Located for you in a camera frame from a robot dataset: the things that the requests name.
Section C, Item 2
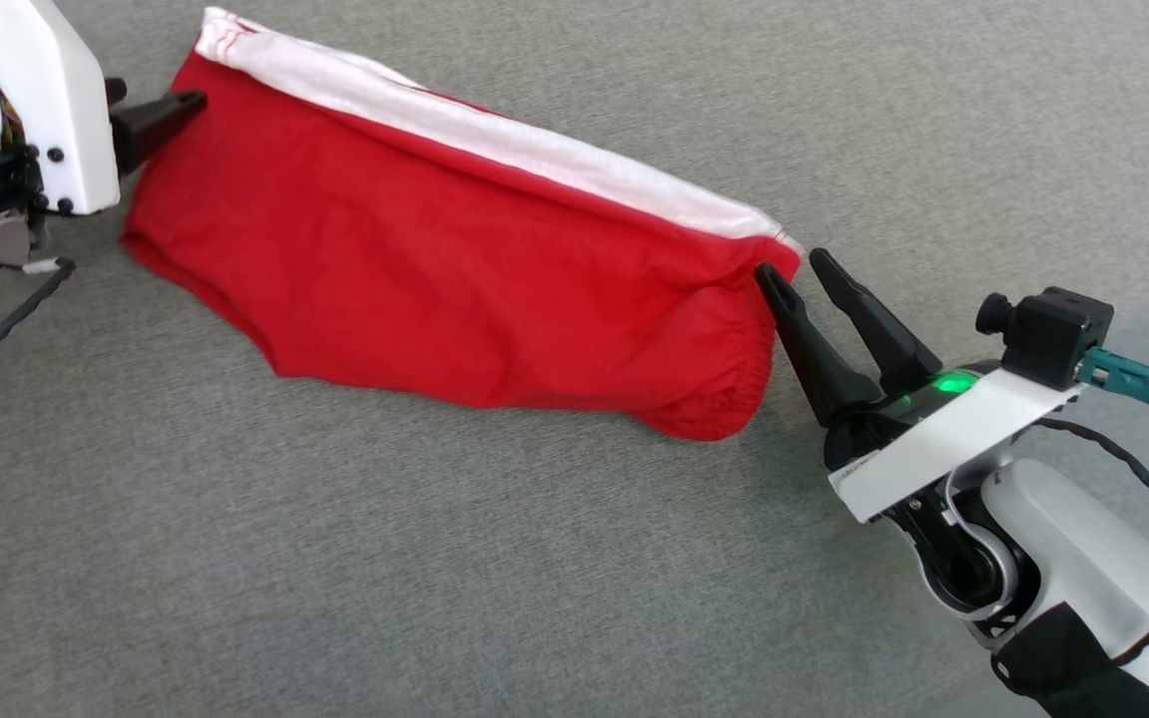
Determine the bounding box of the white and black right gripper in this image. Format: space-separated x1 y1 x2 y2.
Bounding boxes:
754 246 1084 526

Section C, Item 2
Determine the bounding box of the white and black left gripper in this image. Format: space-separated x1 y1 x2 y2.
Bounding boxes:
0 0 207 270

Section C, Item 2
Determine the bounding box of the red and white garment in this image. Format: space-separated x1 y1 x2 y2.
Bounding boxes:
121 5 803 443

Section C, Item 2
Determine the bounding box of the grey fabric sofa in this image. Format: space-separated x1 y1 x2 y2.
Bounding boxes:
0 0 1149 718

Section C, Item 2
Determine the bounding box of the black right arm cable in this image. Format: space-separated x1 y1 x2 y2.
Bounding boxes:
1033 347 1149 667

